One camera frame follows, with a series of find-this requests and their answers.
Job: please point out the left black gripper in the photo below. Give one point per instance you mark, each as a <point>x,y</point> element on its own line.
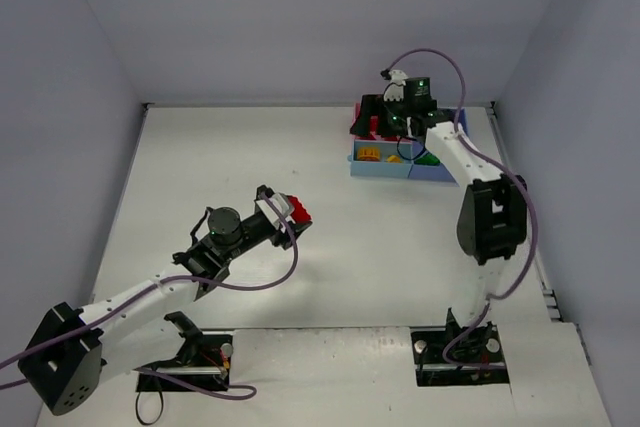
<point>282,222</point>

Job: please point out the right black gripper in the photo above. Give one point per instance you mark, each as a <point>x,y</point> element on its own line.
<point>376,114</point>

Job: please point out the red curved lego brick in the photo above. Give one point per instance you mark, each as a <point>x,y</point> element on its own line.
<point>373,127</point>

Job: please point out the red green lego stack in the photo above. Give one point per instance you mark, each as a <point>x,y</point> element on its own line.
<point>300,215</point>

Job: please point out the yellow rounded lego brick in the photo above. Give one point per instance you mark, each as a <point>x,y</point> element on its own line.
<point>368,154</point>

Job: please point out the green square lego brick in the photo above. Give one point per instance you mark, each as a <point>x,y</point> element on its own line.
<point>427,160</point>

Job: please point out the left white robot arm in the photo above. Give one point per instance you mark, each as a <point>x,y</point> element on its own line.
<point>76,349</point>

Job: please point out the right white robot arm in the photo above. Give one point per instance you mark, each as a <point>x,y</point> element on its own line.
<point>494,213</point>

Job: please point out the pink container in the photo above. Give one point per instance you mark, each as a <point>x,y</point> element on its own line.
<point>369,107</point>

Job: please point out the light blue container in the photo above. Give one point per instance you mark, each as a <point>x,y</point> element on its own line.
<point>381,169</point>

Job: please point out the dark blue container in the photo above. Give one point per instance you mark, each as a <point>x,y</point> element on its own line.
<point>438,173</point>

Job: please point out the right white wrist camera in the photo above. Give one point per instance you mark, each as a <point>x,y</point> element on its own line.
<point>394,91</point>

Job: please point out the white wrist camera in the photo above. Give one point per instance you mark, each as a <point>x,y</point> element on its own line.
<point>394,91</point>
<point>276,209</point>

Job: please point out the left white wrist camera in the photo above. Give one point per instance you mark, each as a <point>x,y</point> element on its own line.
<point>276,209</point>

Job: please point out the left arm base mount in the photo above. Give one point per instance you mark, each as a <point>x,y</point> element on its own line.
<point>205,364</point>

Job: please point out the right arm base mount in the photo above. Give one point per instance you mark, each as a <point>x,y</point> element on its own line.
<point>477,360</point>

